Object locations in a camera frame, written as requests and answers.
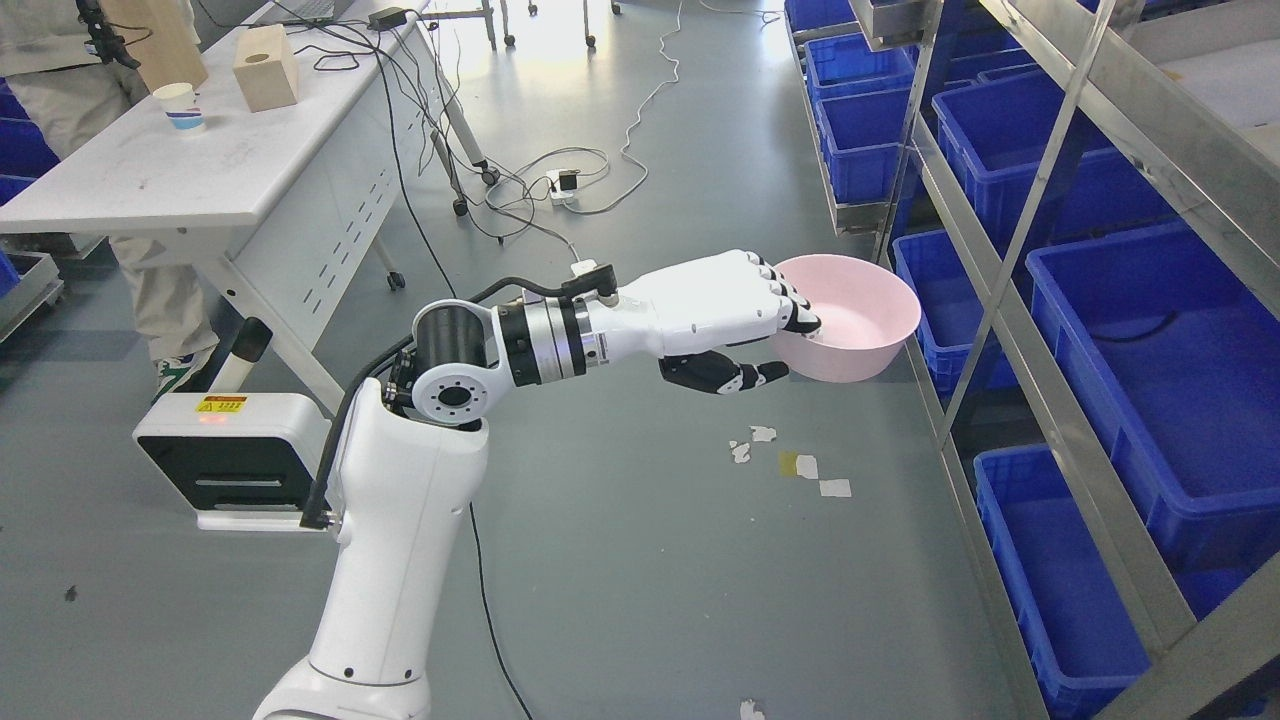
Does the blue crate shelf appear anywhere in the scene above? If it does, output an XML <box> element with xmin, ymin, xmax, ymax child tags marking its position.
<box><xmin>973</xmin><ymin>445</ymin><xmax>1149</xmax><ymax>719</ymax></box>
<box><xmin>1025</xmin><ymin>223</ymin><xmax>1279</xmax><ymax>571</ymax></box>

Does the white long table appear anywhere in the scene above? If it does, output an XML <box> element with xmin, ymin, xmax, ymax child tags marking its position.
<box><xmin>3</xmin><ymin>23</ymin><xmax>436</xmax><ymax>410</ymax></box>

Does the person in beige trousers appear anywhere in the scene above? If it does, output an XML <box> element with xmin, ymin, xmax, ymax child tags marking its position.
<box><xmin>0</xmin><ymin>0</ymin><xmax>221</xmax><ymax>401</ymax></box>

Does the paper cup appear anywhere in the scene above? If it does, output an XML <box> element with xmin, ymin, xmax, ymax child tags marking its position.
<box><xmin>151</xmin><ymin>82</ymin><xmax>207</xmax><ymax>135</ymax></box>

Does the pink plastic bowl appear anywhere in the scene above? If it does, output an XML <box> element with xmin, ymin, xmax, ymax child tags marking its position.
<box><xmin>771</xmin><ymin>254</ymin><xmax>922</xmax><ymax>383</ymax></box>

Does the white black robot base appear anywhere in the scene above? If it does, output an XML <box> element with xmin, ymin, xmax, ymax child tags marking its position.
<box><xmin>132</xmin><ymin>316</ymin><xmax>332</xmax><ymax>532</ymax></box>

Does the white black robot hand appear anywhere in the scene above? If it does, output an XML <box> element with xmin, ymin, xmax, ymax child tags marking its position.
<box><xmin>588</xmin><ymin>249</ymin><xmax>822</xmax><ymax>395</ymax></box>

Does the steel shelving unit right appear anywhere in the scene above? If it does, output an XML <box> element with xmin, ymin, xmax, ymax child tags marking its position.
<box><xmin>786</xmin><ymin>1</ymin><xmax>1279</xmax><ymax>719</ymax></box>

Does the wooden block with hole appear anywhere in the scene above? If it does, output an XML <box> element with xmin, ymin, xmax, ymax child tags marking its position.
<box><xmin>233</xmin><ymin>24</ymin><xmax>300</xmax><ymax>113</ymax></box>

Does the blue crate shelf near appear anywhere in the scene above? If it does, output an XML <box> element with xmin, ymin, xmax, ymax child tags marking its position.
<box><xmin>1025</xmin><ymin>223</ymin><xmax>1279</xmax><ymax>571</ymax></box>

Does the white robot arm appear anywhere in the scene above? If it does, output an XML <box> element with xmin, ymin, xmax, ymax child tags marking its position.
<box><xmin>255</xmin><ymin>265</ymin><xmax>618</xmax><ymax>719</ymax></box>

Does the white power strip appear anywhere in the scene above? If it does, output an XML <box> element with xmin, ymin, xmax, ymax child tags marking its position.
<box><xmin>544</xmin><ymin>168</ymin><xmax>580</xmax><ymax>206</ymax></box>

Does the blue crate shelf lower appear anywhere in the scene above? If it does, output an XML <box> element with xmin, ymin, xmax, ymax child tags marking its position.
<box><xmin>973</xmin><ymin>445</ymin><xmax>1149</xmax><ymax>719</ymax></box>

